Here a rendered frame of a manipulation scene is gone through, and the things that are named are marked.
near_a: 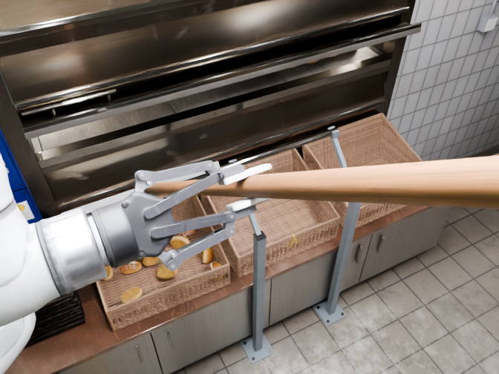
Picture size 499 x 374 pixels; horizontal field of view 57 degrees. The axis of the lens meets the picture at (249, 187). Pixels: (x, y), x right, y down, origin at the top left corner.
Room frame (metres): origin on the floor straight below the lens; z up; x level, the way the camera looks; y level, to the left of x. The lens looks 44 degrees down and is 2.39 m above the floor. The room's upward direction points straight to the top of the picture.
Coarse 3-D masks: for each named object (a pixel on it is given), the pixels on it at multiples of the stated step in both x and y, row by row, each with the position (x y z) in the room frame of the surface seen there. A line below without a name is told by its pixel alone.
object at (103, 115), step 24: (384, 24) 2.16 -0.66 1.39; (288, 48) 1.93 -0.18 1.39; (312, 48) 1.90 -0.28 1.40; (192, 72) 1.72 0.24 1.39; (216, 72) 1.70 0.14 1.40; (264, 72) 1.70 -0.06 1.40; (120, 96) 1.52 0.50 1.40; (168, 96) 1.50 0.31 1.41; (24, 120) 1.37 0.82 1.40; (72, 120) 1.34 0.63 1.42; (96, 120) 1.37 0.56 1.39
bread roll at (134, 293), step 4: (132, 288) 1.15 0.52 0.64; (136, 288) 1.15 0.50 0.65; (124, 292) 1.13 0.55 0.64; (128, 292) 1.13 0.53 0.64; (132, 292) 1.13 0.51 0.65; (136, 292) 1.13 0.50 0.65; (140, 292) 1.13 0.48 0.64; (124, 296) 1.11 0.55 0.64; (128, 296) 1.11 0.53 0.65; (132, 296) 1.11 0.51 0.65; (136, 296) 1.11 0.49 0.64; (140, 296) 1.12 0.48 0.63; (124, 300) 1.09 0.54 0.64; (128, 300) 1.09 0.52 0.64; (132, 300) 1.10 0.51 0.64
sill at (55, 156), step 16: (352, 64) 2.17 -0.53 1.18; (368, 64) 2.17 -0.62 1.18; (384, 64) 2.20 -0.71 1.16; (304, 80) 2.00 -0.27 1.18; (320, 80) 2.01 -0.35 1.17; (336, 80) 2.06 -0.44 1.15; (240, 96) 1.86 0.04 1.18; (256, 96) 1.86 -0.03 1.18; (272, 96) 1.89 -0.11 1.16; (192, 112) 1.73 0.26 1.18; (208, 112) 1.73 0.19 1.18; (224, 112) 1.77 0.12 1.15; (128, 128) 1.61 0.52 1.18; (144, 128) 1.61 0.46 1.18; (160, 128) 1.63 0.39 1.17; (80, 144) 1.50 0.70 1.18; (96, 144) 1.50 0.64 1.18; (112, 144) 1.53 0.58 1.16; (48, 160) 1.41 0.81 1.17; (64, 160) 1.44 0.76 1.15
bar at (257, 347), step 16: (336, 128) 1.62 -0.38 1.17; (288, 144) 1.51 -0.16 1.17; (304, 144) 1.53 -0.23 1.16; (336, 144) 1.58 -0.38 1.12; (240, 160) 1.40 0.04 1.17; (256, 160) 1.42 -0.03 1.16; (352, 208) 1.40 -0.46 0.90; (256, 224) 1.23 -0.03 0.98; (352, 224) 1.40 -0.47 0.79; (256, 240) 1.18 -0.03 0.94; (256, 256) 1.18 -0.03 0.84; (256, 272) 1.18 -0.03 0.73; (336, 272) 1.41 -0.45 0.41; (256, 288) 1.18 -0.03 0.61; (336, 288) 1.40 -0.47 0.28; (256, 304) 1.17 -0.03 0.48; (320, 304) 1.46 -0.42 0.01; (336, 304) 1.46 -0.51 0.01; (256, 320) 1.17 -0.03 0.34; (336, 320) 1.36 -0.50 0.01; (256, 336) 1.17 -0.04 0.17; (256, 352) 1.17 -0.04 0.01; (272, 352) 1.17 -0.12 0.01
